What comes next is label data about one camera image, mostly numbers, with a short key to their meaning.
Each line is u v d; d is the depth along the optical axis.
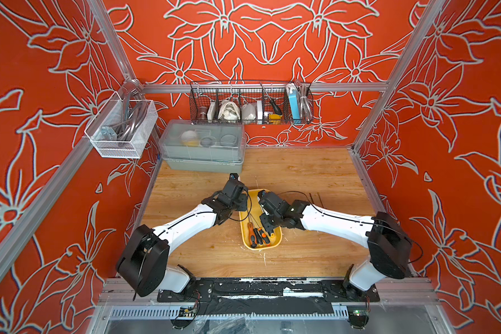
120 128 0.78
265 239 0.83
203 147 0.99
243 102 1.01
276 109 0.95
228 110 0.90
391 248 0.43
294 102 0.84
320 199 0.98
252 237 0.82
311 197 0.98
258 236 0.84
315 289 0.74
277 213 0.63
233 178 0.77
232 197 0.66
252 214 0.88
